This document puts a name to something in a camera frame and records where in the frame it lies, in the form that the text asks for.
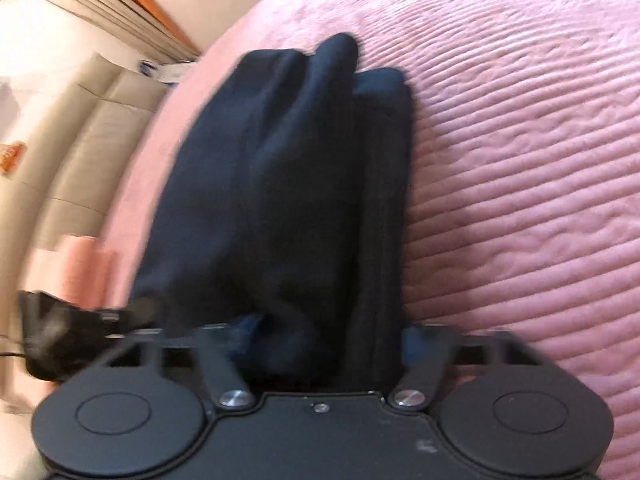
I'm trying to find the black hooded sweatshirt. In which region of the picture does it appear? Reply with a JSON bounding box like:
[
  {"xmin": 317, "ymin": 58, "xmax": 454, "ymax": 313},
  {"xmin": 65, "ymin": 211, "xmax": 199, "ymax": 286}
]
[{"xmin": 131, "ymin": 34, "xmax": 413, "ymax": 392}]

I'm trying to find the beige upholstered headboard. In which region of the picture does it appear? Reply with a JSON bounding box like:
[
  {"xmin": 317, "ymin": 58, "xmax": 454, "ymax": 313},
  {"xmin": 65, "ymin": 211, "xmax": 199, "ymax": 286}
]
[{"xmin": 32, "ymin": 54, "xmax": 168, "ymax": 249}]

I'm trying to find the pink pillow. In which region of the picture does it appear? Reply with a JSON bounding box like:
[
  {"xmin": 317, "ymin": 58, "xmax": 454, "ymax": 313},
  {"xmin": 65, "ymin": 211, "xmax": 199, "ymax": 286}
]
[{"xmin": 21, "ymin": 235, "xmax": 116, "ymax": 310}]

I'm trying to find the beige curtain orange trim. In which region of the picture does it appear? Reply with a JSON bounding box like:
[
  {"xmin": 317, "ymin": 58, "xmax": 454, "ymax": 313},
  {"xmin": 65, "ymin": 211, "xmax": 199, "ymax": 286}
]
[{"xmin": 47, "ymin": 0, "xmax": 201, "ymax": 63}]

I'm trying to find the pink quilted bedspread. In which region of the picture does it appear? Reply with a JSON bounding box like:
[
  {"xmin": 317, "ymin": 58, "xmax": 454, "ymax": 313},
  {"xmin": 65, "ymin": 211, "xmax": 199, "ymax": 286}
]
[{"xmin": 102, "ymin": 0, "xmax": 639, "ymax": 479}]

